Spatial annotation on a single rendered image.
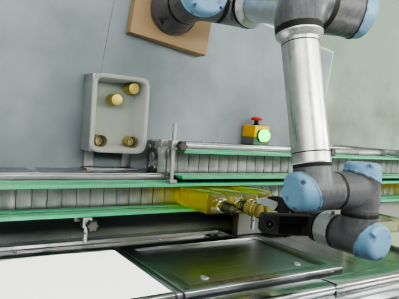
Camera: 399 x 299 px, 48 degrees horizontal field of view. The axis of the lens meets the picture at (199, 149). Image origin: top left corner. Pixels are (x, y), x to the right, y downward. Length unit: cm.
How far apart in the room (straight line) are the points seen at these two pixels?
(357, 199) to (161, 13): 80
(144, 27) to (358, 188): 82
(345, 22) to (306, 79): 18
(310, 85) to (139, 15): 70
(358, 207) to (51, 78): 88
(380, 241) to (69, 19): 99
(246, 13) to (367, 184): 60
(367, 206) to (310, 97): 25
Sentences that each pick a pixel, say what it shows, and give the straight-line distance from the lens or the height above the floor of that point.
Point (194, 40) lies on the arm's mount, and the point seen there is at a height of 80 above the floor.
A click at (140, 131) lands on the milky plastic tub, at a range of 136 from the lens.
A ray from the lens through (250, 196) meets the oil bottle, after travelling 127.
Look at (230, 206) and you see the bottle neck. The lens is 116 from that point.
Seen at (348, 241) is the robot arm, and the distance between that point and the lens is 96.
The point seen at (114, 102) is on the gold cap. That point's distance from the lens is 133.
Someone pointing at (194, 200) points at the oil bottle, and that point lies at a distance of 126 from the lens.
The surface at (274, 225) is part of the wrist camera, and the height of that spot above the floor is 132.
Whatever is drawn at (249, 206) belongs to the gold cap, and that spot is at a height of 116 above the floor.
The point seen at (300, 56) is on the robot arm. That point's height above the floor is 142.
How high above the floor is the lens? 205
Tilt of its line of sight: 57 degrees down
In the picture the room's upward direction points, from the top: 99 degrees clockwise
